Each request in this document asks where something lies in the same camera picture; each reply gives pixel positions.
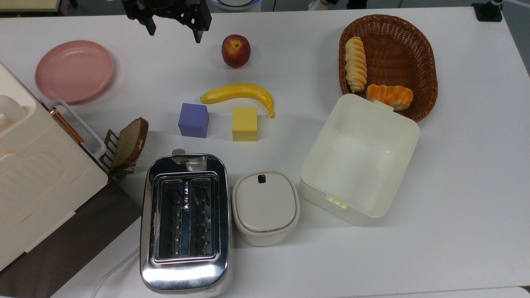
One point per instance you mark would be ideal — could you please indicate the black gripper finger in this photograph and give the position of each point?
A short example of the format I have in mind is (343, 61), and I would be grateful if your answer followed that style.
(150, 27)
(198, 35)

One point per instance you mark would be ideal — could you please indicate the large cream cabinet appliance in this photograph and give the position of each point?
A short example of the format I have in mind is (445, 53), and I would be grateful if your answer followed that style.
(41, 174)

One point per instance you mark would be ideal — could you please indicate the long striped bread roll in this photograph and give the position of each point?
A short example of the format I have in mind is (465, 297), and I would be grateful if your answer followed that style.
(356, 64)

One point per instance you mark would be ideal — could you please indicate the large white open box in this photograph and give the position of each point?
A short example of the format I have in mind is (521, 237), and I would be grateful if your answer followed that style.
(358, 161)

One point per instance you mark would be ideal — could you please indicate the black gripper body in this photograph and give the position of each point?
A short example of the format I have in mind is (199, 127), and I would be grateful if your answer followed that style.
(178, 10)

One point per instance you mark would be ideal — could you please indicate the yellow banana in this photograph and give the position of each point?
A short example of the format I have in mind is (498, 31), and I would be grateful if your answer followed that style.
(238, 92)

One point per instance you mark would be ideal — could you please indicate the red apple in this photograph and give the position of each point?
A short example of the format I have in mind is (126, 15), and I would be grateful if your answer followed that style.
(236, 51)

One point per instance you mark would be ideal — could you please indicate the white object beyond table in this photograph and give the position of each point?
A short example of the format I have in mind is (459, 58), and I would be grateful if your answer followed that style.
(319, 5)

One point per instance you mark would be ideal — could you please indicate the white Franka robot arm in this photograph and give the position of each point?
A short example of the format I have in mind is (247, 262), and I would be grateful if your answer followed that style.
(236, 4)

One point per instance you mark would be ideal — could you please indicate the purple cube block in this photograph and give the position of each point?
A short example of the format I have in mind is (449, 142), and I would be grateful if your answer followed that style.
(193, 121)

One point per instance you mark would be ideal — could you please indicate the beige board beyond table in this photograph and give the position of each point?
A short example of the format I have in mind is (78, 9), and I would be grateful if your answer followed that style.
(29, 5)

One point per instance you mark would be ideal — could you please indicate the silver two-slot toaster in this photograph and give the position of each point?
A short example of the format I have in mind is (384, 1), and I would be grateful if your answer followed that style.
(186, 275)

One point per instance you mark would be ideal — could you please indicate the black camera stand clamp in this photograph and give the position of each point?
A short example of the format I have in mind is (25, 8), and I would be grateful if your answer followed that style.
(487, 11)

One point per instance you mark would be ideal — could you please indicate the orange-topped bread loaf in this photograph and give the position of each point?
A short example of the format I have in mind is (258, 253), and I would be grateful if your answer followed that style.
(389, 96)

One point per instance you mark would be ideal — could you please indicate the pink round plate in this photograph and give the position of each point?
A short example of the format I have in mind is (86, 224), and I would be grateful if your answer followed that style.
(74, 71)

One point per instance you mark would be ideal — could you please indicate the brown wicker basket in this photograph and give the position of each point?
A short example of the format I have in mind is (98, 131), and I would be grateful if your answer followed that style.
(397, 54)

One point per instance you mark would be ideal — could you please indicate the small white lidded container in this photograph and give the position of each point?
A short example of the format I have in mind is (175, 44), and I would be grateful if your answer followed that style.
(265, 207)

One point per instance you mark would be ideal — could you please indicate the yellow cube block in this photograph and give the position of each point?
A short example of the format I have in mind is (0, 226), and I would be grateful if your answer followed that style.
(244, 125)

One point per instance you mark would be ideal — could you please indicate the brown bread slice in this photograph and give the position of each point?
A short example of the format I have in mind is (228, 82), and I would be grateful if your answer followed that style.
(130, 142)

